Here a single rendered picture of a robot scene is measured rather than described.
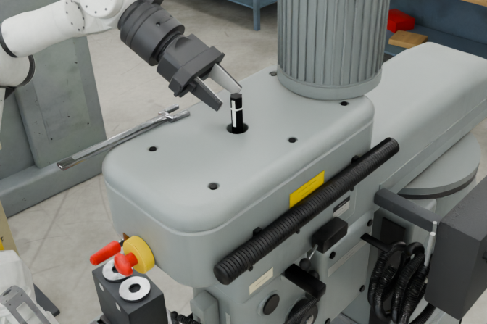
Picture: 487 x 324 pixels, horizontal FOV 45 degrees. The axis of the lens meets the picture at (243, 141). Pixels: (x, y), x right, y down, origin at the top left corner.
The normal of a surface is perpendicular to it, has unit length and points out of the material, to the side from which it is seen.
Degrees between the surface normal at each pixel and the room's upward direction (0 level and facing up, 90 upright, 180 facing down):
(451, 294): 90
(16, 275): 58
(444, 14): 90
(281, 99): 0
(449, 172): 0
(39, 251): 0
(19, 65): 92
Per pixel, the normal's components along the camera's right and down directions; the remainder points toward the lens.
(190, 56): 0.40, -0.58
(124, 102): -0.04, -0.83
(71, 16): 0.93, -0.26
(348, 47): 0.15, 0.55
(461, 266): -0.70, 0.42
